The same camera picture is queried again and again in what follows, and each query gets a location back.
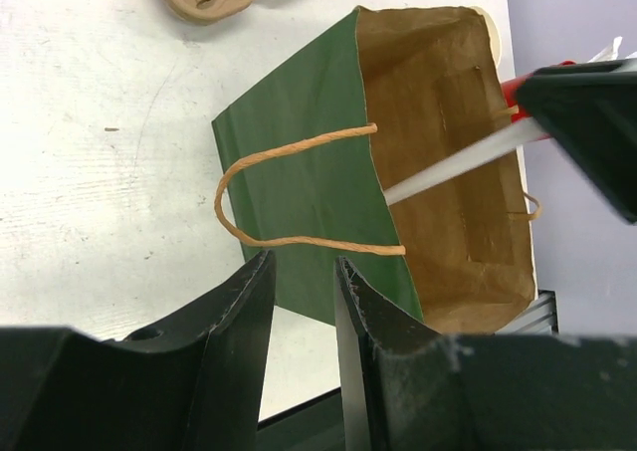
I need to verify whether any white straw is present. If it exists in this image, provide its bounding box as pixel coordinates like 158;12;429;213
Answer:
384;118;546;205

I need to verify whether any red cup with straws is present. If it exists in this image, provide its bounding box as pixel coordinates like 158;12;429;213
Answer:
499;60;578;143

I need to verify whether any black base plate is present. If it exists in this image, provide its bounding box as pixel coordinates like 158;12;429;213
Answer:
256;388;345;451

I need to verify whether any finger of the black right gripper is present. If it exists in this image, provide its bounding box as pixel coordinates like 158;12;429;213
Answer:
515;58;636;224

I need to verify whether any aluminium rail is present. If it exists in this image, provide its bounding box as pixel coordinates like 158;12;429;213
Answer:
509;290;559;335

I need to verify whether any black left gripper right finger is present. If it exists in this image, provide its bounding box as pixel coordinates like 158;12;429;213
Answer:
334;258;636;450

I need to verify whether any green paper bag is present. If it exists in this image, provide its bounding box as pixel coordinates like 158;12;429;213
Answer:
212;7;536;333

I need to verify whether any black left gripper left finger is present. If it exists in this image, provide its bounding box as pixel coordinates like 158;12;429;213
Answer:
1;251;276;450

